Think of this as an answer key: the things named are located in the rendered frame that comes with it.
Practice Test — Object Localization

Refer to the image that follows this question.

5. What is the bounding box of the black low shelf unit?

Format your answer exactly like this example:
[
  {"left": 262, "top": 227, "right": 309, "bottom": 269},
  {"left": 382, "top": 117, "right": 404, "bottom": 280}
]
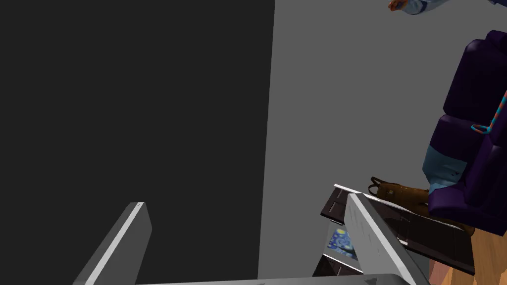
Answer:
[{"left": 312, "top": 184, "right": 476, "bottom": 278}]

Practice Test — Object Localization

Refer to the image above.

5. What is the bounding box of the pale blue orange object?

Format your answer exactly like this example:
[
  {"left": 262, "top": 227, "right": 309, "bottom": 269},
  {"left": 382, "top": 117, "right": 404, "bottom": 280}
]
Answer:
[{"left": 388, "top": 0, "right": 450, "bottom": 16}]

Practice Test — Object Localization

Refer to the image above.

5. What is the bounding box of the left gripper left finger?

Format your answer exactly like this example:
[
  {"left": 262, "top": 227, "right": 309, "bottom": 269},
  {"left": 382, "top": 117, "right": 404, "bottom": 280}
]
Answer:
[{"left": 73, "top": 201, "right": 153, "bottom": 285}]

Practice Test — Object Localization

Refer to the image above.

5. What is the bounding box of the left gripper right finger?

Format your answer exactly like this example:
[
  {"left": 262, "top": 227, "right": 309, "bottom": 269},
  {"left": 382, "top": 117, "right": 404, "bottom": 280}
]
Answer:
[{"left": 343, "top": 192, "right": 432, "bottom": 285}]

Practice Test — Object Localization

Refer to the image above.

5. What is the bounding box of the brown leather bag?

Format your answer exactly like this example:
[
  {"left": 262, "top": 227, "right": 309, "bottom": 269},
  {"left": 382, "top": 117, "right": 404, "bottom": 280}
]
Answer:
[{"left": 368, "top": 176, "right": 476, "bottom": 237}]

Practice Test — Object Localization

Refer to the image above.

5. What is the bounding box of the dark purple armchair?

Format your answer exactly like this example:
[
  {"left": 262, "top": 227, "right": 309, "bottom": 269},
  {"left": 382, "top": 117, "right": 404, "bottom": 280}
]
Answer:
[{"left": 421, "top": 29, "right": 507, "bottom": 238}]

